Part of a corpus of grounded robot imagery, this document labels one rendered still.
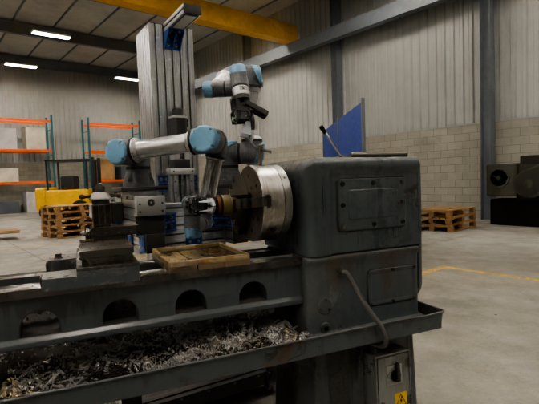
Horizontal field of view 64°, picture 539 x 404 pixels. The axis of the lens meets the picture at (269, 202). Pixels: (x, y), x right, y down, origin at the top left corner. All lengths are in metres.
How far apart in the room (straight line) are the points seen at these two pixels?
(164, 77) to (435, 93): 11.01
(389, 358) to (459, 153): 10.78
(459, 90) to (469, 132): 1.15
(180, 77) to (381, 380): 1.82
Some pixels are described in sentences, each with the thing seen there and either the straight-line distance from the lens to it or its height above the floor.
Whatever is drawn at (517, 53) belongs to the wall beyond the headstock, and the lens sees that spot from 12.31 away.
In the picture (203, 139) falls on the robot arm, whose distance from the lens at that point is 1.89.
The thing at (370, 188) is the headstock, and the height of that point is 1.12.
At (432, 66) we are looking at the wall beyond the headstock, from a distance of 13.24.
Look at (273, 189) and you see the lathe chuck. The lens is 1.67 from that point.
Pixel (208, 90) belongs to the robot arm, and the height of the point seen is 1.59.
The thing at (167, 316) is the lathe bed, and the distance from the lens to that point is 1.60.
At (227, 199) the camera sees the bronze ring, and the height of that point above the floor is 1.10.
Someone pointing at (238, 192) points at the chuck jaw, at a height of 1.13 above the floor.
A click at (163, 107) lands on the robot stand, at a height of 1.59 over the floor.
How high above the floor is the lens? 1.18
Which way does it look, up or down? 3 degrees down
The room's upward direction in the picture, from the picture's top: 2 degrees counter-clockwise
